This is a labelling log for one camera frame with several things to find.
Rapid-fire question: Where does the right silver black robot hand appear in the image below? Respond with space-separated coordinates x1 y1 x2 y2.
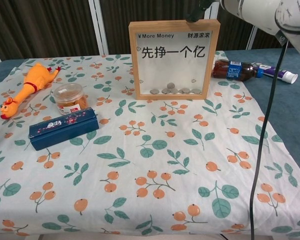
186 0 223 23

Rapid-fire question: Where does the dark pleated curtain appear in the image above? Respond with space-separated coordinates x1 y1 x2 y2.
0 0 101 61
251 26 295 50
99 0 256 55

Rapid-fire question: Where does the cola bottle with blue label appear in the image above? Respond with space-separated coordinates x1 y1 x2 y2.
211 59 265 82

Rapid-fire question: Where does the purple and white toothpaste tube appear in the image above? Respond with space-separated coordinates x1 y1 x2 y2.
251 62 299 85

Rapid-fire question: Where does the clear plastic snack jar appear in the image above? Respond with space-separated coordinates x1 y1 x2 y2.
52 83 89 116

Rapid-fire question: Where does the fruit and leaf print tablecloth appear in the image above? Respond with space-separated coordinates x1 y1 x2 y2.
0 51 300 237

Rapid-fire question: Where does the orange rubber chicken toy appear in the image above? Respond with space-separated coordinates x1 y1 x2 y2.
0 62 62 120

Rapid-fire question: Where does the dark blue rectangular box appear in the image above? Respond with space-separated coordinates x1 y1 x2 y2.
28 106 100 152

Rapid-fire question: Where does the wooden frame money box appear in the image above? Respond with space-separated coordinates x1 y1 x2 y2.
128 18 221 101

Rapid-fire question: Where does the black cable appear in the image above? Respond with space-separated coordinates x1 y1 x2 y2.
249 41 290 240

